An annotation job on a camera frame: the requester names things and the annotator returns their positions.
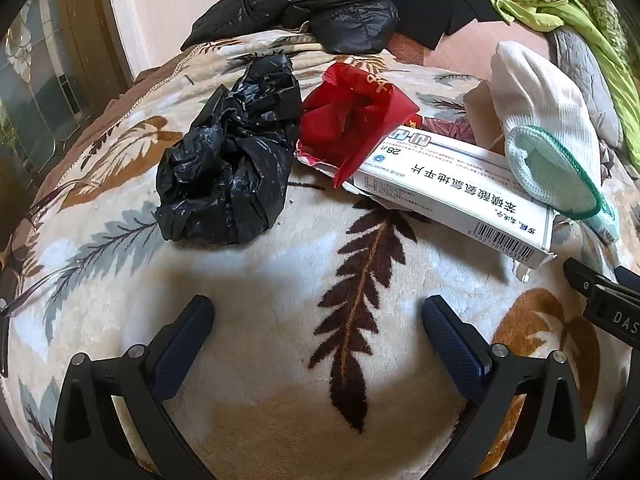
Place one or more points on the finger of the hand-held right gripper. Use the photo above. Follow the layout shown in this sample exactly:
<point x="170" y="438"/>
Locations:
<point x="629" y="276"/>
<point x="607" y="312"/>

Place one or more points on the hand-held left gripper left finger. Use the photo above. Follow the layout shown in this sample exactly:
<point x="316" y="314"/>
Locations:
<point x="182" y="345"/>

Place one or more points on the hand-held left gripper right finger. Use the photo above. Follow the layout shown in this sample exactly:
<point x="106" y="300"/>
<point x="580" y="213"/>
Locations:
<point x="450" y="342"/>

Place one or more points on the white medicine box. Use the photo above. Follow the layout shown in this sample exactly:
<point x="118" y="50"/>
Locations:
<point x="450" y="195"/>

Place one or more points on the black plastic bag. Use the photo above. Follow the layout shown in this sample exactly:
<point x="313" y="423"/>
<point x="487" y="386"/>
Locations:
<point x="225" y="170"/>

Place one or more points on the white knit glove green cuff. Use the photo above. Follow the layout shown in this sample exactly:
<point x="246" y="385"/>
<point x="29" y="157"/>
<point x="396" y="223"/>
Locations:
<point x="540" y="100"/>

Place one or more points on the red torn cardboard box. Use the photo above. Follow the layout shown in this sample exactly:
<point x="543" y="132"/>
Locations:
<point x="350" y="125"/>

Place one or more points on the leaf printed blanket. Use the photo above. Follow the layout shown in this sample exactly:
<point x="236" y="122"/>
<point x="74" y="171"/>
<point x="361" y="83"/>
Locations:
<point x="280" y="270"/>

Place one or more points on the grey quilted pillow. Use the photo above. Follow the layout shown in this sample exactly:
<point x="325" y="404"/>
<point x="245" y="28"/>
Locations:
<point x="585" y="70"/>

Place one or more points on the brown sofa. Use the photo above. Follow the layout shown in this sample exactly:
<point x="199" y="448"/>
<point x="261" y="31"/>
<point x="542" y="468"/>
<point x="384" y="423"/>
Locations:
<point x="500" y="35"/>

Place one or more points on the green patterned blanket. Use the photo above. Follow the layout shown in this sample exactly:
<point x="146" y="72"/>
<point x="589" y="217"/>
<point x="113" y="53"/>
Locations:
<point x="530" y="5"/>

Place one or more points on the dark framed glass door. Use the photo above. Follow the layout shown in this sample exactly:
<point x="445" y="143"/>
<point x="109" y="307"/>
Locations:
<point x="45" y="60"/>

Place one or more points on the black cloth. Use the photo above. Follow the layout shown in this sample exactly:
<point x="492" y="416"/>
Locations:
<point x="440" y="5"/>

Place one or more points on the black puffer jacket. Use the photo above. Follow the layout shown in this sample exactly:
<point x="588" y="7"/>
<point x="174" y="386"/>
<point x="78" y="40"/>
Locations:
<point x="310" y="0"/>

